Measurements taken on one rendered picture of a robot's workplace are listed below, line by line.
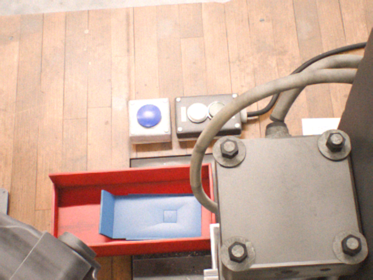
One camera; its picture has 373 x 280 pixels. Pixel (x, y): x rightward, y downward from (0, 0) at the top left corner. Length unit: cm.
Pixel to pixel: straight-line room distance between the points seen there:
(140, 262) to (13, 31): 49
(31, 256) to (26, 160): 46
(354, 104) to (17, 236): 39
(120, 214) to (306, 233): 67
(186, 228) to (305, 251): 64
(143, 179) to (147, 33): 29
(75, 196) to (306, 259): 72
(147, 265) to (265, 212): 64
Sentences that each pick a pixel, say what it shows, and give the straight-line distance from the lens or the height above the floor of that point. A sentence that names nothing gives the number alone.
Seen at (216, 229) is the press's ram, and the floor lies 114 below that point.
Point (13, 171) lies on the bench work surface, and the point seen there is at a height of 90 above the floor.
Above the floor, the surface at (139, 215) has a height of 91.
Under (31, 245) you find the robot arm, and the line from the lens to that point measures 72.
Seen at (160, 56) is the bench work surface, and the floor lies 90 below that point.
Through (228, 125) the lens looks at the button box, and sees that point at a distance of 112.
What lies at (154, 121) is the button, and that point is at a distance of 112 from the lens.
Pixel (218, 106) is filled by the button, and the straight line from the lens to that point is 112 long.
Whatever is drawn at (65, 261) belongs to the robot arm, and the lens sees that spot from 73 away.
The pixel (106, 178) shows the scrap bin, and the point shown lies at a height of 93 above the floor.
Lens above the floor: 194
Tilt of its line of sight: 65 degrees down
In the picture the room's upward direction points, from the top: 6 degrees counter-clockwise
